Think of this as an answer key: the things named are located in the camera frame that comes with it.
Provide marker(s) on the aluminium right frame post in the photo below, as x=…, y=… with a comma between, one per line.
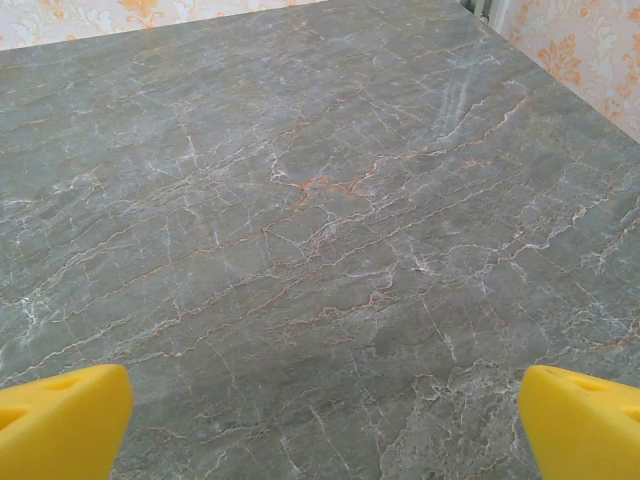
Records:
x=492, y=7

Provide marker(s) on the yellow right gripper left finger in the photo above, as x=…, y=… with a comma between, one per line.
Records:
x=60, y=430

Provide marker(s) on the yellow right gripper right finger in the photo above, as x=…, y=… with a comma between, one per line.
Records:
x=580, y=430

